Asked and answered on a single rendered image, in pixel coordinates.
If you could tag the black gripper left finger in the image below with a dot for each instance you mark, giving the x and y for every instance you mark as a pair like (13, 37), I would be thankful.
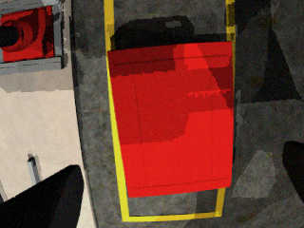
(55, 202)

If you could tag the yellow rectangular frame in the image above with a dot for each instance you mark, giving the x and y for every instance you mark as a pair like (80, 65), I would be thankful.
(110, 45)

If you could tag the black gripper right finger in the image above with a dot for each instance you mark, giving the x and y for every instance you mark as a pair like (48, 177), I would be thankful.
(293, 160)

